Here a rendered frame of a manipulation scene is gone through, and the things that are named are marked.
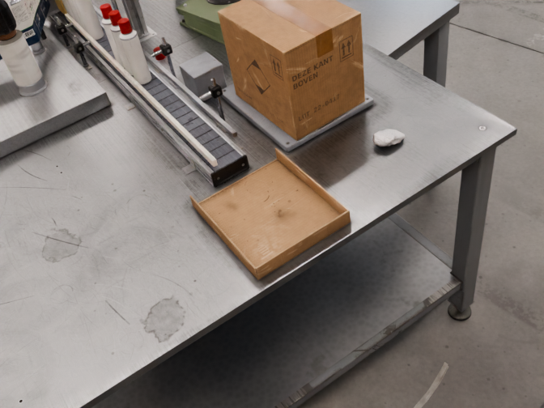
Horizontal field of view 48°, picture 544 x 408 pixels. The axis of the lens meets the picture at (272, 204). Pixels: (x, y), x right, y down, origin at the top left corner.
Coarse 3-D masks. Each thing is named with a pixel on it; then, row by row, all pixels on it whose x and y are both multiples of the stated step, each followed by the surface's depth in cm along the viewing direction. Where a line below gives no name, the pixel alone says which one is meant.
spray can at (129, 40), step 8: (120, 24) 173; (128, 24) 174; (128, 32) 175; (136, 32) 177; (128, 40) 176; (136, 40) 177; (128, 48) 177; (136, 48) 178; (128, 56) 180; (136, 56) 180; (144, 56) 182; (136, 64) 181; (144, 64) 183; (136, 72) 183; (144, 72) 184; (136, 80) 186; (144, 80) 185
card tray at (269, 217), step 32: (288, 160) 155; (224, 192) 155; (256, 192) 154; (288, 192) 152; (320, 192) 148; (224, 224) 147; (256, 224) 146; (288, 224) 144; (320, 224) 143; (256, 256) 139; (288, 256) 136
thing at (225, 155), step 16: (64, 16) 227; (160, 96) 181; (176, 96) 180; (176, 112) 175; (192, 112) 173; (192, 128) 168; (208, 128) 167; (208, 144) 162; (224, 144) 161; (224, 160) 157
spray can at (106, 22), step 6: (102, 6) 182; (108, 6) 181; (102, 12) 182; (108, 12) 182; (108, 18) 183; (108, 24) 184; (108, 30) 185; (108, 36) 187; (114, 42) 188; (114, 48) 189; (114, 54) 192; (120, 60) 192
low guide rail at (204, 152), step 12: (84, 36) 210; (96, 48) 202; (108, 60) 195; (120, 72) 190; (132, 84) 184; (144, 96) 179; (156, 108) 174; (168, 120) 168; (180, 132) 164; (192, 144) 160; (204, 156) 156
